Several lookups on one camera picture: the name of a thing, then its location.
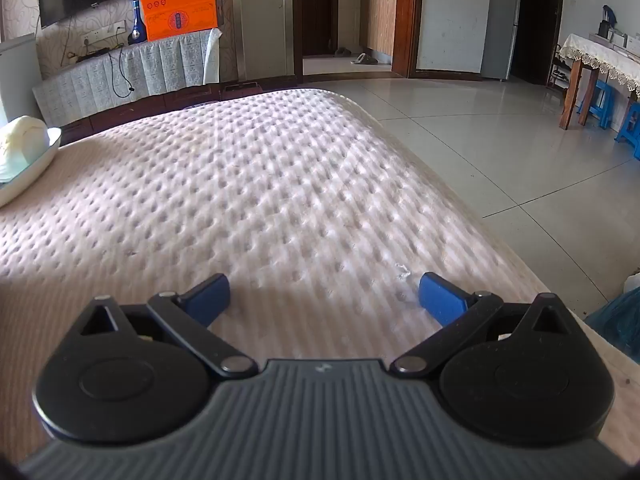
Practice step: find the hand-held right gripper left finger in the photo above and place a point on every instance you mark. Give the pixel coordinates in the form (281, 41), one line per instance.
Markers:
(209, 300)

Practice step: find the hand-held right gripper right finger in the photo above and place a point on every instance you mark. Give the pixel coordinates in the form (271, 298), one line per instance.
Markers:
(440, 300)

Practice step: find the white oval bowl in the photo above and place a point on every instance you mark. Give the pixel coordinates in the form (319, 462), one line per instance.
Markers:
(25, 167)

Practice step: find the white textured mattress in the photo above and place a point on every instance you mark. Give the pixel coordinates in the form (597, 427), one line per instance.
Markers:
(240, 195)

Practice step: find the blue plastic bag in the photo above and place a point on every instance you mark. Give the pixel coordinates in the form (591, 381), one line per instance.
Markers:
(617, 322)

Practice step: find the cloth-covered tv cabinet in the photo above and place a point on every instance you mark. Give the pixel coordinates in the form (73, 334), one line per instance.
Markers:
(135, 72)

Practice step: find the blue plastic stool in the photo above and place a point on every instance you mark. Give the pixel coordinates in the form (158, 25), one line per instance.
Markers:
(631, 127)
(597, 102)

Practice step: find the grey slipper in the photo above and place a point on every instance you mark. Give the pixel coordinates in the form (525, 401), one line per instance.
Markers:
(364, 59)

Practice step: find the shoe rack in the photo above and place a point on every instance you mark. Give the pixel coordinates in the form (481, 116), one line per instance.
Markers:
(561, 67)

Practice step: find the wooden table with lace cloth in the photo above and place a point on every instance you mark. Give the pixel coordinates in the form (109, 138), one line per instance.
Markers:
(597, 67)

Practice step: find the wooden kitchen cabinet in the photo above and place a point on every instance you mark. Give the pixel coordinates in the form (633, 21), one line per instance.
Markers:
(378, 22)

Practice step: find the blue glass bottle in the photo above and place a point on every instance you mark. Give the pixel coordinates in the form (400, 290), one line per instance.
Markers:
(136, 25)

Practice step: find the white appliance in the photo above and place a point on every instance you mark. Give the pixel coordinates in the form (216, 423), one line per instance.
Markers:
(17, 82)

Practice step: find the orange gift box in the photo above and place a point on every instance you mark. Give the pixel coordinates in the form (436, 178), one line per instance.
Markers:
(177, 2)

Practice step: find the dark wooden door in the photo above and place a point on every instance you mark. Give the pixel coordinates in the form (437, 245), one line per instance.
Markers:
(315, 7)

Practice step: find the white box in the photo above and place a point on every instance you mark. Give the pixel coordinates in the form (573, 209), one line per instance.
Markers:
(627, 42)

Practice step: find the wall power socket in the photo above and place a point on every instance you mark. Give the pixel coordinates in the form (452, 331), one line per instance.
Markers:
(120, 26)

